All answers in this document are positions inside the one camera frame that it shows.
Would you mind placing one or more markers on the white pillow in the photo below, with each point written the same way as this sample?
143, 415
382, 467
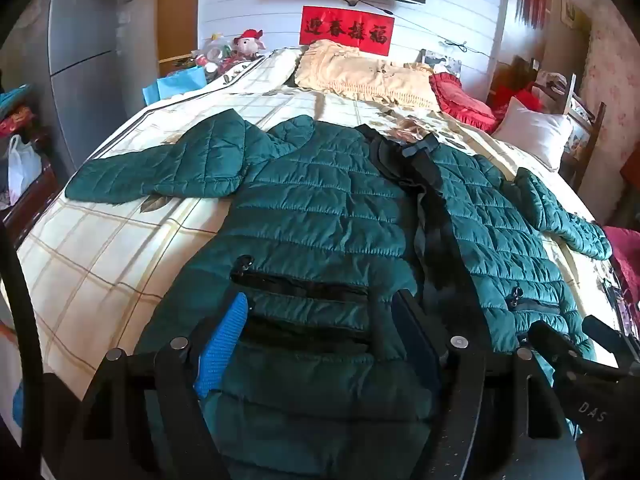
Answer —
535, 130

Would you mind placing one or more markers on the grey refrigerator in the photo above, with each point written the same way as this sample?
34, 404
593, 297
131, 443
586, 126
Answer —
90, 60

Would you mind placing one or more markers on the bed with plaid floral cover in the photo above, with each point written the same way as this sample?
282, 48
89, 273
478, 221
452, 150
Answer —
100, 260

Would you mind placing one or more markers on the red cloth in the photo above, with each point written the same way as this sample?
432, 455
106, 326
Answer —
520, 100

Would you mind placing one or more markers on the white plastic bag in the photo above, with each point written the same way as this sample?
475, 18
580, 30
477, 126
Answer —
24, 170

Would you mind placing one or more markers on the plush toy with red hat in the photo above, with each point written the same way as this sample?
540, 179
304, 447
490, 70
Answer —
248, 42

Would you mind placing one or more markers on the magenta blanket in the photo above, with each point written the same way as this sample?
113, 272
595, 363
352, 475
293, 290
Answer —
625, 255

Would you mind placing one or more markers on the green quilted jacket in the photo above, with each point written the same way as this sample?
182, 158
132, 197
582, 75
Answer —
320, 200

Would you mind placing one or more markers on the framed wall picture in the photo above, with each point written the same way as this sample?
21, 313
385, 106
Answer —
575, 10

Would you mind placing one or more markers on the red wall banner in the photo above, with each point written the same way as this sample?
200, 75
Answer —
345, 27

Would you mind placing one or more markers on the dark wooden cabinet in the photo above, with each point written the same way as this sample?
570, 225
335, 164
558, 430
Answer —
35, 210

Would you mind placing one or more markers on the red ruffled cushion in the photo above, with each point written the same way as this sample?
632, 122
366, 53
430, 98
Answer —
460, 100

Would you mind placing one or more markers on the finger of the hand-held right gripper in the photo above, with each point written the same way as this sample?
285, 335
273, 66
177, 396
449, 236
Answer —
547, 340
612, 334

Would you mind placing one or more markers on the blue paper bag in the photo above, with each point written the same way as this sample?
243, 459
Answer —
175, 85

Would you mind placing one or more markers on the wooden door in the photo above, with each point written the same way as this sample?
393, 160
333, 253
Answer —
177, 10

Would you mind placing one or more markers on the beige fringed pillow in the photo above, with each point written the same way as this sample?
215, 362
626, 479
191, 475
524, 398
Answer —
350, 72

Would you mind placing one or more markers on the dark wooden chair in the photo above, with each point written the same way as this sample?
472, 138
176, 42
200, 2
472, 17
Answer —
596, 130

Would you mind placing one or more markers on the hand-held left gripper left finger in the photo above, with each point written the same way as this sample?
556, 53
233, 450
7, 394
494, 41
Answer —
222, 345

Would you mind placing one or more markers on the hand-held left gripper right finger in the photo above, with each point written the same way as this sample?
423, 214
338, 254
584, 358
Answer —
417, 345

